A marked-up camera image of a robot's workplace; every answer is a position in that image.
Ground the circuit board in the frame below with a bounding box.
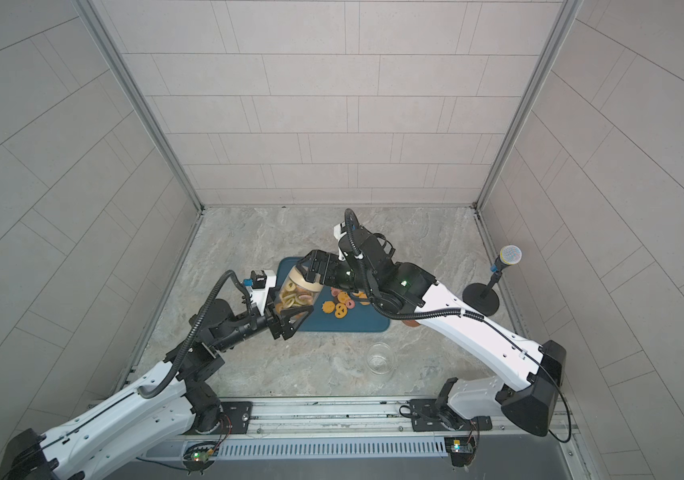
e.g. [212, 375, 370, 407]
[182, 442, 218, 474]
[444, 436, 478, 468]

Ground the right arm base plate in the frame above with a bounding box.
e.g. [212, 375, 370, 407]
[400, 399, 493, 432]

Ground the right circuit board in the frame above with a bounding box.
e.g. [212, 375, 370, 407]
[444, 436, 478, 468]

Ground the aluminium rail frame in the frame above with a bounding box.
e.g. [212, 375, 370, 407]
[133, 397, 593, 479]

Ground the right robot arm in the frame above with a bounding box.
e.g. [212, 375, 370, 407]
[296, 250, 565, 437]

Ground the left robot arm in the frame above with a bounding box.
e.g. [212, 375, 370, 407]
[0, 299, 314, 479]

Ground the blue tray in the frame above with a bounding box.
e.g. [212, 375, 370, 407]
[299, 286, 390, 333]

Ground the pretzel shaped cookie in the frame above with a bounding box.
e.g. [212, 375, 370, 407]
[334, 304, 348, 319]

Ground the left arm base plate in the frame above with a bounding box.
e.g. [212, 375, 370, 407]
[186, 401, 254, 436]

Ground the left circuit board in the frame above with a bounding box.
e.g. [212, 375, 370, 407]
[182, 442, 218, 474]

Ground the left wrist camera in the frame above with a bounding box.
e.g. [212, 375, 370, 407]
[243, 270, 277, 315]

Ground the clear cookie jar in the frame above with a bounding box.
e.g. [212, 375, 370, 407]
[366, 342, 395, 377]

